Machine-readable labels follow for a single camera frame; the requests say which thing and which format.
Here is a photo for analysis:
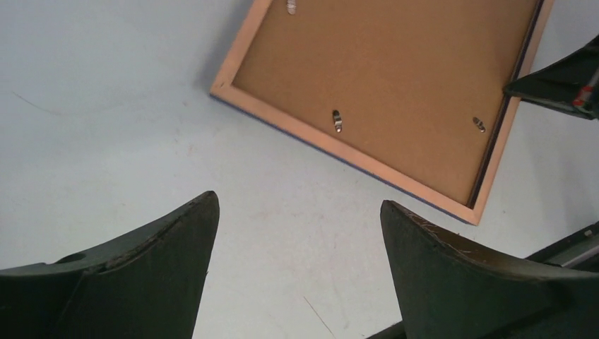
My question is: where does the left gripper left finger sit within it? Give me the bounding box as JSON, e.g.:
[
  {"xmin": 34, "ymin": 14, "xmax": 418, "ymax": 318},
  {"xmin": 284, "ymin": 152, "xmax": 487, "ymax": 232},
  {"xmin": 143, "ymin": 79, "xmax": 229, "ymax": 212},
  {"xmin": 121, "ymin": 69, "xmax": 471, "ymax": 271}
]
[{"xmin": 1, "ymin": 191, "xmax": 220, "ymax": 338}]

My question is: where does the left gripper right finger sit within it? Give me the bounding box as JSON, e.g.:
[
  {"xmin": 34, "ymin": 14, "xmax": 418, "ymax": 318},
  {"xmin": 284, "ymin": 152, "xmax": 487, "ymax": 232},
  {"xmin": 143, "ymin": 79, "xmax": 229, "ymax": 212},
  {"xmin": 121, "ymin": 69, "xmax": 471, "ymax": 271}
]
[{"xmin": 380, "ymin": 201, "xmax": 598, "ymax": 338}]

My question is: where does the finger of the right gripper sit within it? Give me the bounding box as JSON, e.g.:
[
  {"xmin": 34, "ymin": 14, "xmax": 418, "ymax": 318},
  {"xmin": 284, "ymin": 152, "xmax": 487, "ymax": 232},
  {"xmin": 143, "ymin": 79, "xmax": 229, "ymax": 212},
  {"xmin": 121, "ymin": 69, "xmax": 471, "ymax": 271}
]
[{"xmin": 504, "ymin": 37, "xmax": 598, "ymax": 120}]

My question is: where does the brown backing board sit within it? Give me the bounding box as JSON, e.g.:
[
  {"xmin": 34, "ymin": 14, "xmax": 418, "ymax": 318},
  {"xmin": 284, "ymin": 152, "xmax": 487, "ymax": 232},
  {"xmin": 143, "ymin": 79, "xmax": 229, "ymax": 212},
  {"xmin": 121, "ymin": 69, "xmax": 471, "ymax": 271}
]
[{"xmin": 233, "ymin": 0, "xmax": 537, "ymax": 203}]

